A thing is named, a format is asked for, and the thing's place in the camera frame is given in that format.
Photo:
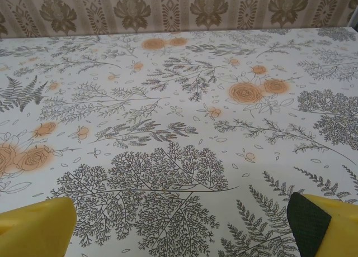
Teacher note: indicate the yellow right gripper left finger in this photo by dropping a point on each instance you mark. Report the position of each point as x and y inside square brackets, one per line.
[36, 229]

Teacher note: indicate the floral tablecloth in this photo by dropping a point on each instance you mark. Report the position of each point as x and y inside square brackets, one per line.
[179, 128]

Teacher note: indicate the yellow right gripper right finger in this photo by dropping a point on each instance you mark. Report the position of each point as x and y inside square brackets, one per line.
[330, 229]

